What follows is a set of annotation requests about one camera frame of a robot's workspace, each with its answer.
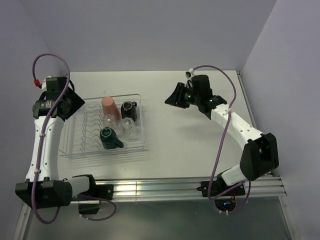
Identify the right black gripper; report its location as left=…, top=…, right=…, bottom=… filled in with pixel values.
left=164, top=82, right=201, bottom=109

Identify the pink plastic cup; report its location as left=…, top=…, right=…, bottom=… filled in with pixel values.
left=101, top=96, right=121, bottom=121

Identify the clear glass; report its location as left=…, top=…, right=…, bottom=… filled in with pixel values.
left=102, top=114, right=120, bottom=134
left=120, top=117, right=137, bottom=138

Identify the teal ceramic mug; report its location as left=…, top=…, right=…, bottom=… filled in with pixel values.
left=99, top=127, right=124, bottom=150

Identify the black ceramic mug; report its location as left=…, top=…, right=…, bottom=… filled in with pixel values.
left=120, top=101, right=138, bottom=122

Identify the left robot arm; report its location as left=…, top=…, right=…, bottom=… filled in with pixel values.
left=15, top=76, right=98, bottom=209

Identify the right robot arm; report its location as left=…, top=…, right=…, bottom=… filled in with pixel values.
left=165, top=71, right=279, bottom=195

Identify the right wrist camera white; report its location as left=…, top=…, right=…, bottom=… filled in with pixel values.
left=185, top=68, right=196, bottom=80

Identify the clear wire dish rack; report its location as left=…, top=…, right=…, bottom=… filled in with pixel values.
left=58, top=94, right=145, bottom=158

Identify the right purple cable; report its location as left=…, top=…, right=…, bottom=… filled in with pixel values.
left=192, top=64, right=252, bottom=214

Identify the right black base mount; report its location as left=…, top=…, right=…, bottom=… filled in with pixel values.
left=210, top=180, right=246, bottom=212

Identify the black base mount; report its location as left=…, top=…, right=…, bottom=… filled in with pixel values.
left=72, top=184, right=117, bottom=218
left=210, top=180, right=246, bottom=212

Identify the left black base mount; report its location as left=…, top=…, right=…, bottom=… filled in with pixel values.
left=72, top=184, right=117, bottom=218

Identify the aluminium mounting rail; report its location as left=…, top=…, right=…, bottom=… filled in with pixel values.
left=27, top=159, right=287, bottom=203

